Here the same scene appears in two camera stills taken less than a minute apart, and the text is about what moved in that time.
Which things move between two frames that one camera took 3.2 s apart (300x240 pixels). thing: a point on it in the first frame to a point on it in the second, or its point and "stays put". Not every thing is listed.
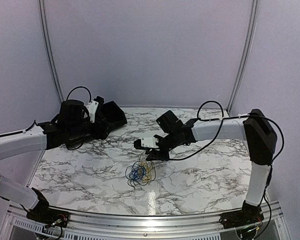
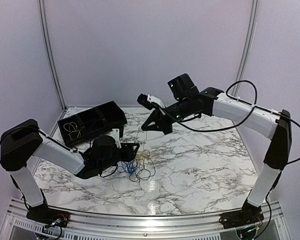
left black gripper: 103,133 to 129,155
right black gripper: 157,156 to 162,124
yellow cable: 147,177 to 140,155
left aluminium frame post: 47,39 stays put
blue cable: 137,173 to 130,167
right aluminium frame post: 245,57 stays put
